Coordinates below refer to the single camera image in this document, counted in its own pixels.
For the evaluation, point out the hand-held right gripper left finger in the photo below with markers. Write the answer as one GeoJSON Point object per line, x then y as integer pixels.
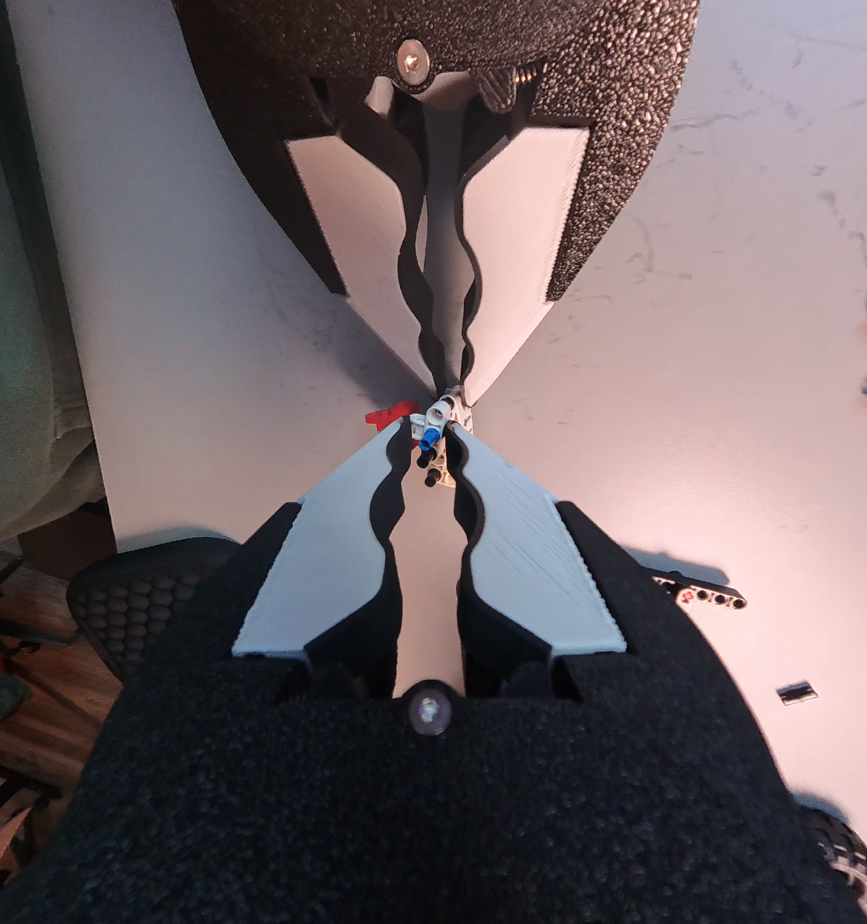
{"type": "Point", "coordinates": [325, 563]}

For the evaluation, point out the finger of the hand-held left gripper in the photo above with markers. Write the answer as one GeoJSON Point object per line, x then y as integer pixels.
{"type": "Point", "coordinates": [354, 217]}
{"type": "Point", "coordinates": [528, 217]}

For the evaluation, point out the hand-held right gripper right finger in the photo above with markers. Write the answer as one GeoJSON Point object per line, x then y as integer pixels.
{"type": "Point", "coordinates": [542, 563]}

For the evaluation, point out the red white black brick subassembly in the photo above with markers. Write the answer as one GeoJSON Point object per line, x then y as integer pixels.
{"type": "Point", "coordinates": [390, 415]}

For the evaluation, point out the small white blue brick piece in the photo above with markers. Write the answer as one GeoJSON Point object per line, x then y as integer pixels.
{"type": "Point", "coordinates": [434, 430]}

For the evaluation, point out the grey desk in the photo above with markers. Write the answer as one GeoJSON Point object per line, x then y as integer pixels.
{"type": "Point", "coordinates": [694, 289]}

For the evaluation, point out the partly built toy brick vehicle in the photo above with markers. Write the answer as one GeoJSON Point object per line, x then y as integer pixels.
{"type": "Point", "coordinates": [701, 592]}

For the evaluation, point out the black mesh office chair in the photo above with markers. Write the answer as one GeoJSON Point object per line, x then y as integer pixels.
{"type": "Point", "coordinates": [152, 607]}

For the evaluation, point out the black toy pin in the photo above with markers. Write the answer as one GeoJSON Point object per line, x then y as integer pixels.
{"type": "Point", "coordinates": [797, 692]}

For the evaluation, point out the person's green sweater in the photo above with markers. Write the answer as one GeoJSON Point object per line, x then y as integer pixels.
{"type": "Point", "coordinates": [22, 289]}

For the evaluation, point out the black toy tyre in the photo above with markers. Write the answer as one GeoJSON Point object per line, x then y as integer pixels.
{"type": "Point", "coordinates": [845, 852]}

